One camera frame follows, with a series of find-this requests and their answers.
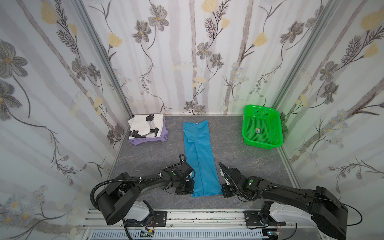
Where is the teal blue t-shirt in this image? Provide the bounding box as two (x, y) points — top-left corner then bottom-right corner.
(183, 120), (222, 198)

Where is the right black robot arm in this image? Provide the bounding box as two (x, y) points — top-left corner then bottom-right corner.
(219, 162), (348, 240)

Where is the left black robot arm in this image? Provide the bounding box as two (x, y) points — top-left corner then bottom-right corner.
(90, 161), (196, 226)

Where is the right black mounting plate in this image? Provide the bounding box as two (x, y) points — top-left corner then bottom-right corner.
(244, 211), (286, 227)

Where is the black mounting plate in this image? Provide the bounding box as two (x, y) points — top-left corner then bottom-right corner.
(244, 211), (286, 227)
(125, 211), (168, 228)

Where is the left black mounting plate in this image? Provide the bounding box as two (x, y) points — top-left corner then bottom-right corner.
(125, 211), (168, 228)

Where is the purple folded t-shirt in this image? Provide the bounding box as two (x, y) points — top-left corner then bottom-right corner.
(129, 117), (169, 146)

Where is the green plastic basket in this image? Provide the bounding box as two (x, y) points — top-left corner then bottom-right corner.
(242, 105), (284, 150)

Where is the right black cable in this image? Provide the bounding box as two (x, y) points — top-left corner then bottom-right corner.
(233, 173), (363, 240)

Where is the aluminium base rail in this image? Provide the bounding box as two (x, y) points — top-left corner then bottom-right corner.
(80, 208), (331, 232)

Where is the left black corrugated cable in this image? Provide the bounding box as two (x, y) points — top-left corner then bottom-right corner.
(89, 153), (188, 240)

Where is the white slotted cable duct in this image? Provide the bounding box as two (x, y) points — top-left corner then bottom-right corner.
(89, 229), (269, 240)

